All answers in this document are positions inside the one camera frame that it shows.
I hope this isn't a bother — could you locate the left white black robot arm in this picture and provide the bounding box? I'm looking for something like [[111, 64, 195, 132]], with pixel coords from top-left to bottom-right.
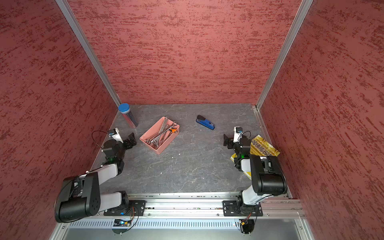
[[54, 133, 137, 223]]

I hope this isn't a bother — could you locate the orange handled adjustable wrench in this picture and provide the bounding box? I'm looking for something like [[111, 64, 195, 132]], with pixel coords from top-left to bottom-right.
[[149, 122, 177, 148]]

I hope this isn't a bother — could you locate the yellow book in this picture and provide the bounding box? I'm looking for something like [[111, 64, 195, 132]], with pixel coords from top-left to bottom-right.
[[231, 135, 280, 180]]

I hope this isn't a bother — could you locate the blue black stapler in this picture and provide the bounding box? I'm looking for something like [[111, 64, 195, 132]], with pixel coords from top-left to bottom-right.
[[196, 115, 215, 130]]

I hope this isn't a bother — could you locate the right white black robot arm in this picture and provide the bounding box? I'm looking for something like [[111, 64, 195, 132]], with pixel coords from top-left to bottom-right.
[[223, 134, 288, 207]]

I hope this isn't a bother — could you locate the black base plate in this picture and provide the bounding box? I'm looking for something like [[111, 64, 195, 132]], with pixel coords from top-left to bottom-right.
[[104, 200, 147, 218], [222, 201, 263, 217]]

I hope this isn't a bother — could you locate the blue capped pencil tube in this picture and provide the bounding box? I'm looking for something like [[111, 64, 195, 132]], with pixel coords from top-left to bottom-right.
[[118, 103, 138, 129]]

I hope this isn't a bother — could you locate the left circuit board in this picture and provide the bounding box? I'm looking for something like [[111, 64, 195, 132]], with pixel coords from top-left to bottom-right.
[[113, 219, 132, 227]]

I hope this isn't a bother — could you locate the pink plastic storage box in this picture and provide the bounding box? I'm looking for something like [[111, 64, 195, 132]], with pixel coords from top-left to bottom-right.
[[140, 117, 180, 155]]

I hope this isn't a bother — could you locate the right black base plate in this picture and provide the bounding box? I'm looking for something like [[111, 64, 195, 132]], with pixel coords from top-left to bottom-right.
[[222, 201, 263, 217]]

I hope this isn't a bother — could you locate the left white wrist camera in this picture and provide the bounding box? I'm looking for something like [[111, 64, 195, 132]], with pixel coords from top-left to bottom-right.
[[108, 128, 124, 143]]

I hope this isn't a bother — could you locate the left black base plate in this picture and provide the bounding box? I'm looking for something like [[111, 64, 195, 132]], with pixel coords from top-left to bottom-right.
[[104, 200, 147, 218]]

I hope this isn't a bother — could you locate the aluminium front rail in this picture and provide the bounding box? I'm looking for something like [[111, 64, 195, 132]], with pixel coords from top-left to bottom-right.
[[127, 192, 307, 219]]

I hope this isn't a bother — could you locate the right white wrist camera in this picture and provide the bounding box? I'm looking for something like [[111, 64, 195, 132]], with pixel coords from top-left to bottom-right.
[[233, 127, 243, 143]]

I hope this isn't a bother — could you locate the long silver combination wrench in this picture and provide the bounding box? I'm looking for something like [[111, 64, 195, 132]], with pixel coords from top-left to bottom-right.
[[151, 117, 169, 148]]

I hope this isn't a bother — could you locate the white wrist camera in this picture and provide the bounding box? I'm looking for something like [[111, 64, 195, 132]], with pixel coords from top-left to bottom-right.
[[108, 128, 124, 143], [233, 127, 243, 143]]

